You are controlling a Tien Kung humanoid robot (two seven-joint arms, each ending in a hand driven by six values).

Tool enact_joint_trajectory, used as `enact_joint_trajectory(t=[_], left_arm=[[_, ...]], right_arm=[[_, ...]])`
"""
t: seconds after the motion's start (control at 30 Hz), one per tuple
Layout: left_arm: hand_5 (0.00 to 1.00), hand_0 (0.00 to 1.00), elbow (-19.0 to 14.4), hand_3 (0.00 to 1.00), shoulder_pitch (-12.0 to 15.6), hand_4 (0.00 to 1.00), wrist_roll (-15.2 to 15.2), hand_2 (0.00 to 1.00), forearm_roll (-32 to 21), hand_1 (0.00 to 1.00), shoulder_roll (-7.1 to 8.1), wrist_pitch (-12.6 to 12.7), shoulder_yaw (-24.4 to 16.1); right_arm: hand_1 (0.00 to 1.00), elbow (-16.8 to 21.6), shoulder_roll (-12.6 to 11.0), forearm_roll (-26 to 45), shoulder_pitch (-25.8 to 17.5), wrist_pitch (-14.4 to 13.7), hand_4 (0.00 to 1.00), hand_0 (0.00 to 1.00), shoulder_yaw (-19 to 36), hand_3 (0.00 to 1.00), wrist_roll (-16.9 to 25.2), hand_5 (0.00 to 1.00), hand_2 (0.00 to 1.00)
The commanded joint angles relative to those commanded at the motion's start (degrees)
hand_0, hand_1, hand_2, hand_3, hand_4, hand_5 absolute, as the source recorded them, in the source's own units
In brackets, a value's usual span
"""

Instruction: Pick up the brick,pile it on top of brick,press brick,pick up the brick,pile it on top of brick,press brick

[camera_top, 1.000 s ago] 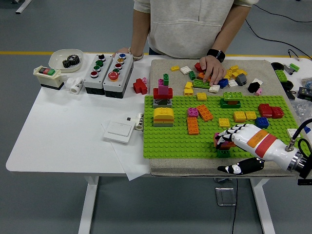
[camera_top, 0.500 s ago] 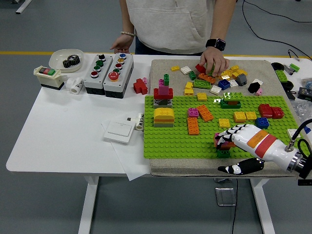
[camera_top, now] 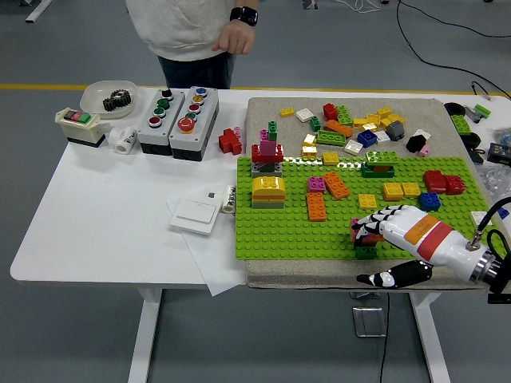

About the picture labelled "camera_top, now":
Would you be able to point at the person's left hand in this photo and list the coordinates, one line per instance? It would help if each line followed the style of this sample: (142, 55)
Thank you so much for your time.
(239, 38)

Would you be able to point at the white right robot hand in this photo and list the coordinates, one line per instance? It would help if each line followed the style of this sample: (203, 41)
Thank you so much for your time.
(423, 235)

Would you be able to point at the blue square brick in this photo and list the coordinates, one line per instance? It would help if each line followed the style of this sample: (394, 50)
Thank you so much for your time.
(429, 201)
(367, 138)

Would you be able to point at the orange long brick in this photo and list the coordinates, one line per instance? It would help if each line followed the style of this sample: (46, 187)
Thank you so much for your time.
(339, 128)
(316, 206)
(336, 184)
(375, 239)

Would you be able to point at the yellow square brick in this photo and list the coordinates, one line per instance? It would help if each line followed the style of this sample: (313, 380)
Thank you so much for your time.
(330, 158)
(367, 201)
(393, 191)

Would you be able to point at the red sloped brick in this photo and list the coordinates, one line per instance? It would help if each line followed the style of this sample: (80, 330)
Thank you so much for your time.
(434, 181)

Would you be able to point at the magenta square brick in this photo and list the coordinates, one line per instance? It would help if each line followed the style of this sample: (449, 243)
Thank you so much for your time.
(315, 185)
(354, 224)

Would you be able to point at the lime green studded baseplate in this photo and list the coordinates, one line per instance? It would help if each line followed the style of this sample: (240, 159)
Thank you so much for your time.
(279, 233)

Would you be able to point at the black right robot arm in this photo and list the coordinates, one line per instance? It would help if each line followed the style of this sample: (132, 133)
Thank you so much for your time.
(493, 271)

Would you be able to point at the white square brick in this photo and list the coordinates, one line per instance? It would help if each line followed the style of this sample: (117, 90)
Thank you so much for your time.
(382, 136)
(424, 134)
(353, 147)
(477, 218)
(305, 115)

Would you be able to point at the small pink brick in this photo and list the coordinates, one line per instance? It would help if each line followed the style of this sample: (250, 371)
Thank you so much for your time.
(238, 131)
(425, 151)

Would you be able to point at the lime long brick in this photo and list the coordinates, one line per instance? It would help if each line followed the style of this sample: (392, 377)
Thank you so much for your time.
(331, 137)
(461, 123)
(382, 158)

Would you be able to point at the yellow small brick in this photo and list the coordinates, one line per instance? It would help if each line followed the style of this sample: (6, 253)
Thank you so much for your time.
(287, 112)

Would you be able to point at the black brick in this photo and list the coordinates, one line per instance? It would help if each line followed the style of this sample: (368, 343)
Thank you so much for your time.
(415, 143)

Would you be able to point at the dark green narrow brick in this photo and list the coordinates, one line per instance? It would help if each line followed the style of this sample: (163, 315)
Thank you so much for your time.
(272, 131)

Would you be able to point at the small magenta brick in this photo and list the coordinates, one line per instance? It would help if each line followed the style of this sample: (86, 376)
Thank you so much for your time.
(264, 135)

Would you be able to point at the red cross-shaped brick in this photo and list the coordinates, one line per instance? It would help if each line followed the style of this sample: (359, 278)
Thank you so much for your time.
(229, 141)

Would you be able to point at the grey curved brick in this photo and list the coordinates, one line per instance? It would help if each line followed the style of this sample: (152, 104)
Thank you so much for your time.
(396, 131)

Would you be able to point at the pink square brick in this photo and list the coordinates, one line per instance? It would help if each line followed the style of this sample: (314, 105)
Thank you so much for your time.
(268, 148)

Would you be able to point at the dark green small brick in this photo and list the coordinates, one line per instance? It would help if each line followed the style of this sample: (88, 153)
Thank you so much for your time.
(315, 123)

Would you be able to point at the red square brick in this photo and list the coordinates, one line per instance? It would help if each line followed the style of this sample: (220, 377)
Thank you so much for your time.
(330, 111)

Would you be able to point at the red wide brick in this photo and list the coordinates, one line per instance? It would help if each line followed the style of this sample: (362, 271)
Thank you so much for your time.
(257, 154)

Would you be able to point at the grey arch brick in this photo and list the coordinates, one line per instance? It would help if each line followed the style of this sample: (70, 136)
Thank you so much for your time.
(258, 172)

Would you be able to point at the lime small brick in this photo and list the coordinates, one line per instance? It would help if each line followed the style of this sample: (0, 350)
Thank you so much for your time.
(483, 109)

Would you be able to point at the yellow orange grey brick stack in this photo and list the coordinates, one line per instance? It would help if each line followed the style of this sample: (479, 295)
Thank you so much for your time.
(268, 184)

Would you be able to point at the black wristwatch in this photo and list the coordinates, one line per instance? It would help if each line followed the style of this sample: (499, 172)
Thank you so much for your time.
(244, 16)

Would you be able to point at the person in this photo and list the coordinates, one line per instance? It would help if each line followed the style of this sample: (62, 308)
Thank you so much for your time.
(179, 32)

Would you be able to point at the grey-brown mat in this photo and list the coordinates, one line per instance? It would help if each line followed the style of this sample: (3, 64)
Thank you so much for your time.
(259, 107)

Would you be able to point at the grey stand foot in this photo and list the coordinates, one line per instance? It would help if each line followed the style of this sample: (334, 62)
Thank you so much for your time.
(310, 4)

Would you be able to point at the small blue piece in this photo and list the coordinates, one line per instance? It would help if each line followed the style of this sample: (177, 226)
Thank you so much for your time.
(503, 212)

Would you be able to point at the clear plastic bag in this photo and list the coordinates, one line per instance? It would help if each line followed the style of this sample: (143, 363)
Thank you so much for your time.
(495, 179)

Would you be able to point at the black fob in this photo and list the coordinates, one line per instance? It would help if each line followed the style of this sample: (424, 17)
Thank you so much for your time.
(476, 155)

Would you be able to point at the black table control panel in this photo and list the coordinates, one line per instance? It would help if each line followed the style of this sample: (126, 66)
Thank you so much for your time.
(497, 299)

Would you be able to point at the silver floor outlet box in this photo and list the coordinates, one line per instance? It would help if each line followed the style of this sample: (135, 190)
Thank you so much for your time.
(370, 321)

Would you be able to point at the white table leg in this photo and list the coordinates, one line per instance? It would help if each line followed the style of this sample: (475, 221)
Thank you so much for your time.
(146, 339)
(430, 339)

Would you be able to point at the black box yellow marks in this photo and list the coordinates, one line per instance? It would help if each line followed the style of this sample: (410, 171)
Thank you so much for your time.
(500, 152)

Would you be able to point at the grey emergency-stop control box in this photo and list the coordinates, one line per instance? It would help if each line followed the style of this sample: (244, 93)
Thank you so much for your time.
(184, 140)

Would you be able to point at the bag of blue parts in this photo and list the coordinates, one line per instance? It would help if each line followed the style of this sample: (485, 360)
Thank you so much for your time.
(504, 135)

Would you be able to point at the clear plastic piece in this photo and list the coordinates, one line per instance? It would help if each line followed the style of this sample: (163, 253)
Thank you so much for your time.
(472, 115)

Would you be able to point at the grey four-button control box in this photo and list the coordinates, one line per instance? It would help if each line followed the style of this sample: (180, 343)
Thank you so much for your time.
(151, 134)

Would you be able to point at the black metal gear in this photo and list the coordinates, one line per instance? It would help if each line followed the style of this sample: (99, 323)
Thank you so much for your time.
(117, 101)

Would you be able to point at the white pipe fitting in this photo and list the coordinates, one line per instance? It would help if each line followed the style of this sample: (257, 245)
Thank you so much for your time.
(126, 142)

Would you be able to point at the white plastic bowl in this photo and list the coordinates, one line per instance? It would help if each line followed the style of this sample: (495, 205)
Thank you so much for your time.
(95, 98)

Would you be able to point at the small white grey cube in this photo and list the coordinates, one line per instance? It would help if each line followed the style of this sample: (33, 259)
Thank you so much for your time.
(211, 196)

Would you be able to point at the white labelled cylinder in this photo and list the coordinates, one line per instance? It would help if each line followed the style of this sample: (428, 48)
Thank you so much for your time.
(229, 200)

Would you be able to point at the white furniture foot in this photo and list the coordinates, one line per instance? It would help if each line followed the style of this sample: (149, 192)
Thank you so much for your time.
(38, 10)

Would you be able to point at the white paper sheet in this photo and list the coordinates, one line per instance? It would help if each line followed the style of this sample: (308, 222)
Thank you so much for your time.
(216, 264)

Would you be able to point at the dark green frame brick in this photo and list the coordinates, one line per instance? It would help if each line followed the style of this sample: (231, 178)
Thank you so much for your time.
(367, 172)

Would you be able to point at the cream red-green switch box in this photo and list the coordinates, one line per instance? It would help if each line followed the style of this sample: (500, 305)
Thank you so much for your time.
(80, 130)

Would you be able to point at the white wall switch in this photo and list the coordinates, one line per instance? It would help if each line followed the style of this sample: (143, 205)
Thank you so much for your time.
(195, 216)

